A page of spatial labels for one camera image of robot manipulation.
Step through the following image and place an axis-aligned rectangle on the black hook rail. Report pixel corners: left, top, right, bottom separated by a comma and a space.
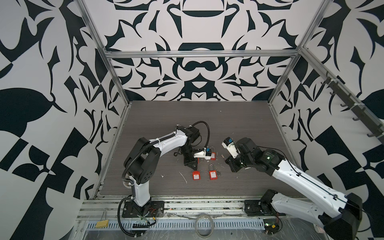
321, 72, 384, 145

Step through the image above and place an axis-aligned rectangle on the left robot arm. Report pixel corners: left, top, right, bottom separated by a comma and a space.
122, 121, 212, 207

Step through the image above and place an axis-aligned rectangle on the slotted cable duct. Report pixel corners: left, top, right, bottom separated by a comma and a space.
86, 219, 265, 231

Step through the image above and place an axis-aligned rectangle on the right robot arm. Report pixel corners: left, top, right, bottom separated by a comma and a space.
222, 137, 363, 240

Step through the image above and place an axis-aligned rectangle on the green lit circuit board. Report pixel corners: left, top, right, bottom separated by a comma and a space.
264, 218, 283, 236

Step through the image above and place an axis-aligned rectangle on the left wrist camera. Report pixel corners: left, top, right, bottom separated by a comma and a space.
194, 148, 213, 160

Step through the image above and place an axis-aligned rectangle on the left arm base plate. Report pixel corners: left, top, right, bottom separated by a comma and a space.
122, 201, 165, 218

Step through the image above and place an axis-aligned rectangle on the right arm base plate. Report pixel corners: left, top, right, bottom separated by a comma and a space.
244, 200, 280, 217

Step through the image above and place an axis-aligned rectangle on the red padlock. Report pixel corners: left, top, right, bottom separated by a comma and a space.
210, 146, 217, 161
209, 164, 221, 181
192, 171, 201, 181

